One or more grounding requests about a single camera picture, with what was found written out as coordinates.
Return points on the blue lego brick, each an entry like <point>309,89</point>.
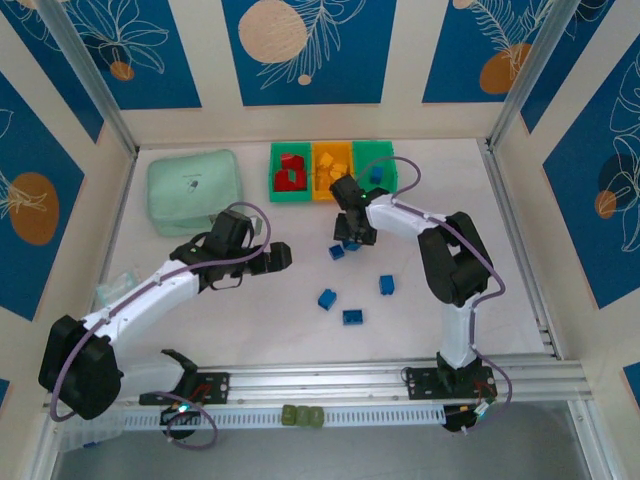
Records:
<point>376,174</point>
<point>386,285</point>
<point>353,317</point>
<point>327,298</point>
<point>336,251</point>
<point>352,246</point>

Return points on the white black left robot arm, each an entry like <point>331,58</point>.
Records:
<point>150,300</point>

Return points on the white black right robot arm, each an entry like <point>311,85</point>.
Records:
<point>400,217</point>

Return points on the yellow plastic bin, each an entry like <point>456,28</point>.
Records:
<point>322,196</point>

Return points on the red lego brick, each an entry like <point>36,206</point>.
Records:
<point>299,178</point>
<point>290,161</point>
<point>282,181</point>

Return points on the green plastic bin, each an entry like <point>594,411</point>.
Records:
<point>277,197</point>
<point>387,155</point>

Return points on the mint green medicine bag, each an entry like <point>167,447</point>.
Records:
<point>192,185</point>

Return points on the clear plastic packet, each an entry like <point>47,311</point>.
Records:
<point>117,287</point>

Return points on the olive green block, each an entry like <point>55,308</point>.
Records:
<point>316,416</point>
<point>288,416</point>
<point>302,416</point>

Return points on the black controller board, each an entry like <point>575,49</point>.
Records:
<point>180,412</point>
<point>467,415</point>

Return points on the clear plastic organizer box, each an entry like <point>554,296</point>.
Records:
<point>90,435</point>

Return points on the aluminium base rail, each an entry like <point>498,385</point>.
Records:
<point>325,380</point>

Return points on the aluminium side rail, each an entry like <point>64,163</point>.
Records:
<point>510,225</point>

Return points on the blue floral wall panel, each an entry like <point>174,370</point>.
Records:
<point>600,175</point>
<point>150,60</point>
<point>310,50</point>
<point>470,50</point>
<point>35,200</point>

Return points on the aluminium frame post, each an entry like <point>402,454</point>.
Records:
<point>91,75</point>
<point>531,75</point>

